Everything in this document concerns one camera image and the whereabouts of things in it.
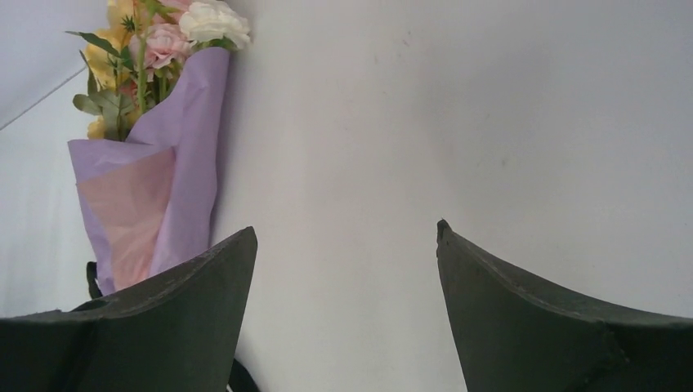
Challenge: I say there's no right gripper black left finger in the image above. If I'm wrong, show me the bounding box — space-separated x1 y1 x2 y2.
1 227 257 391

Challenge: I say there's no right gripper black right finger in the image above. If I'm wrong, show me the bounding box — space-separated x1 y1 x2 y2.
436 220 692 391

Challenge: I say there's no black ribbon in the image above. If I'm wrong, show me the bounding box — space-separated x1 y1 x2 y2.
86 261 260 392

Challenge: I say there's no purple pink wrapping paper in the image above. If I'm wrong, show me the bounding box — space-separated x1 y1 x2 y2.
68 47 230 295

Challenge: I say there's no yellow fake flower stem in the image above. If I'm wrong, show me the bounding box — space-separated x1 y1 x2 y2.
68 1 140 141

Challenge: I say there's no pink bud fake flower stem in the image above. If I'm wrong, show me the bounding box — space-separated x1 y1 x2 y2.
128 1 192 114

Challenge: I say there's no white fake flower stem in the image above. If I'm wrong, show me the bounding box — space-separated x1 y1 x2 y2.
178 1 251 50

